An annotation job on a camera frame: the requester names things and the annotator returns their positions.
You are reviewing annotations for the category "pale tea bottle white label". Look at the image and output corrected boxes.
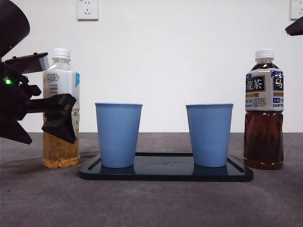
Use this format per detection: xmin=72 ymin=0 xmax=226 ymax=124
xmin=42 ymin=48 xmax=81 ymax=169

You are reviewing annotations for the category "dark oolong tea bottle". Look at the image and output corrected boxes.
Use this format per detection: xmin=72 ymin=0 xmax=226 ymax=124
xmin=243 ymin=48 xmax=284 ymax=171

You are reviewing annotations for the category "light blue ribbed cup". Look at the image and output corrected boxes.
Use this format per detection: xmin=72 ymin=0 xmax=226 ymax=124
xmin=94 ymin=102 xmax=143 ymax=168
xmin=185 ymin=103 xmax=234 ymax=168

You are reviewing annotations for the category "dark teal plastic tray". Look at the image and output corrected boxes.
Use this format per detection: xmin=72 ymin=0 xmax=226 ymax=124
xmin=79 ymin=152 xmax=254 ymax=182

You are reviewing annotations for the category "white wall socket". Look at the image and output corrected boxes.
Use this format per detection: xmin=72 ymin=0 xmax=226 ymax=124
xmin=290 ymin=0 xmax=303 ymax=20
xmin=76 ymin=0 xmax=99 ymax=21

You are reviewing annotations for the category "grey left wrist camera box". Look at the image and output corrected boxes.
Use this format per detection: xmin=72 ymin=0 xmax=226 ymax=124
xmin=4 ymin=52 xmax=50 ymax=74

